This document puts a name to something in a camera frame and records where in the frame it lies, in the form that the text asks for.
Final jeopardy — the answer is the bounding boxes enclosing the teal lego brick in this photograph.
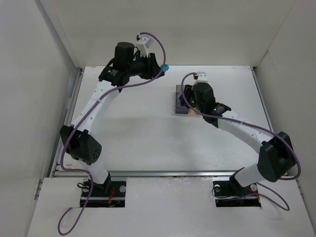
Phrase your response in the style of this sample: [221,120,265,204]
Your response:
[160,64,169,73]

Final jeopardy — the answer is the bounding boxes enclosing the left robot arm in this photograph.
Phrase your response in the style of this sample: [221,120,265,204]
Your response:
[60,37,164,185]

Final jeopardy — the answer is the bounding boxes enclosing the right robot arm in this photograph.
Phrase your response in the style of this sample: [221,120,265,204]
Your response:
[179,82,296,187]

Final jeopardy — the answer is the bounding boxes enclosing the orange transparent container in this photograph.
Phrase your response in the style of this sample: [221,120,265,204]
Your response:
[188,109,199,116]

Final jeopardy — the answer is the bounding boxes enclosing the grey transparent container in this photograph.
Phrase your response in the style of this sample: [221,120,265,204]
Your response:
[175,85,190,115]

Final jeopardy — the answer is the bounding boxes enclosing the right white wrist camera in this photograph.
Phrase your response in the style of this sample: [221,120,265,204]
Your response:
[194,72,208,85]

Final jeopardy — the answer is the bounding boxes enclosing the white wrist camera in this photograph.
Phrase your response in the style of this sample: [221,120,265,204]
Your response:
[135,36,153,57]
[194,72,208,85]

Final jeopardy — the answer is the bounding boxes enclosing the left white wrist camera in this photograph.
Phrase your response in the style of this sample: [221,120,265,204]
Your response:
[135,36,153,57]

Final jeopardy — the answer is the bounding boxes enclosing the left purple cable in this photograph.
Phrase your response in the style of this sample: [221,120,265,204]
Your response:
[58,32,166,235]

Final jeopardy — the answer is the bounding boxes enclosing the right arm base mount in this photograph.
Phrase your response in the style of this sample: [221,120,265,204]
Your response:
[211,180,261,207]

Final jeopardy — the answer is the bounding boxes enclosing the aluminium rail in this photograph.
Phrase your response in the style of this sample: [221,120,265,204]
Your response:
[52,170,234,177]

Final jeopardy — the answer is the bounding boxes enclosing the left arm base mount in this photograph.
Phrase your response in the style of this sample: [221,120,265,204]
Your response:
[77,179,126,208]

